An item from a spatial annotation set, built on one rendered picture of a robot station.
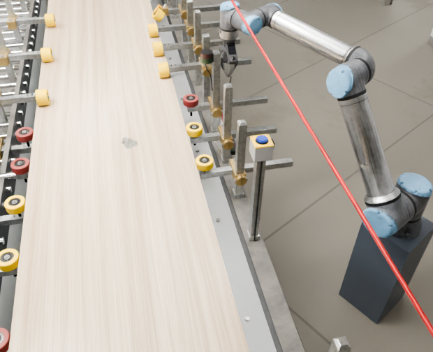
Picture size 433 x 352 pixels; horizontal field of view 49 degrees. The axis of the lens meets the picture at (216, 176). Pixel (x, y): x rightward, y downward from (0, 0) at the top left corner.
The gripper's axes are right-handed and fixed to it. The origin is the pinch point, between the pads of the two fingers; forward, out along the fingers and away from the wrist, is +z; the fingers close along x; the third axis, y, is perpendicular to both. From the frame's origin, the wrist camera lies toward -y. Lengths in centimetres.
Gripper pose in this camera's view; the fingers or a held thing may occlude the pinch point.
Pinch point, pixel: (228, 75)
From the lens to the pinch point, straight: 247.2
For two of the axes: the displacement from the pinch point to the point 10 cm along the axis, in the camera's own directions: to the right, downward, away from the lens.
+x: -9.8, 1.4, -1.6
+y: -2.1, -6.6, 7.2
